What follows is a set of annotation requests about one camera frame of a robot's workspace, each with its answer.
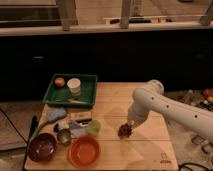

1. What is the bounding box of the wooden block with dark strip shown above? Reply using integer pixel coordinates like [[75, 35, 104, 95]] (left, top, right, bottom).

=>
[[70, 111, 92, 121]]

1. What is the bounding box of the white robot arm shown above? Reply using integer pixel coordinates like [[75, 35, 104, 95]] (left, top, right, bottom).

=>
[[128, 80, 213, 143]]

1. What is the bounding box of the crumpled silver blue wrapper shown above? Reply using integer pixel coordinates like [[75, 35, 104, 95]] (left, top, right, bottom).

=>
[[69, 121, 87, 138]]

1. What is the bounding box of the blue grey cloth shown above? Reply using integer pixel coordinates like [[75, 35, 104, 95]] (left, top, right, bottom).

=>
[[46, 108, 67, 123]]

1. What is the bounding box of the small metal cup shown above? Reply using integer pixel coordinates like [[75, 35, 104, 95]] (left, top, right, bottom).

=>
[[57, 129, 71, 145]]

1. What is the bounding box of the orange bowl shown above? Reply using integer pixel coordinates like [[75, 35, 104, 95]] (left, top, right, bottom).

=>
[[67, 136, 101, 169]]

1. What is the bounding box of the green plastic tray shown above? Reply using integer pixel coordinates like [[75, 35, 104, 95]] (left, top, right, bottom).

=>
[[43, 73, 98, 108]]

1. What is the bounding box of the orange fruit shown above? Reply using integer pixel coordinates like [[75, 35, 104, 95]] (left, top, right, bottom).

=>
[[54, 77, 65, 87]]

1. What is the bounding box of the dark purple bowl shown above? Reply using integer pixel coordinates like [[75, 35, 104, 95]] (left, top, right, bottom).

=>
[[27, 133, 57, 162]]

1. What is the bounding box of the dark red grape bunch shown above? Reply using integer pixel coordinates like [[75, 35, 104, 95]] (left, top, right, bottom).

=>
[[118, 124, 132, 139]]

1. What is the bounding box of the white paper cup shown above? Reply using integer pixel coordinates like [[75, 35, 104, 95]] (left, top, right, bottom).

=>
[[67, 78, 81, 96]]

